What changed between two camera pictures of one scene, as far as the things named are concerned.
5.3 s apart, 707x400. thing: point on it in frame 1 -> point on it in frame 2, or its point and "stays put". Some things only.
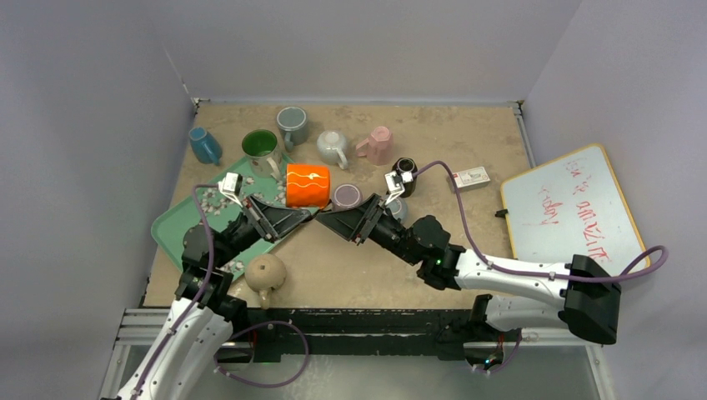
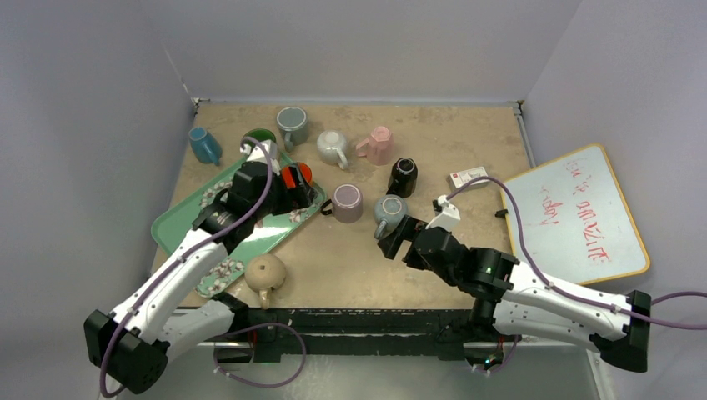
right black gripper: [368, 219] -> [407, 242]
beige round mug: [264, 273] stays put
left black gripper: [280, 219] -> [293, 198]
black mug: [407, 165] stays put
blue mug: [205, 146] stays put
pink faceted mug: [378, 148] stays put
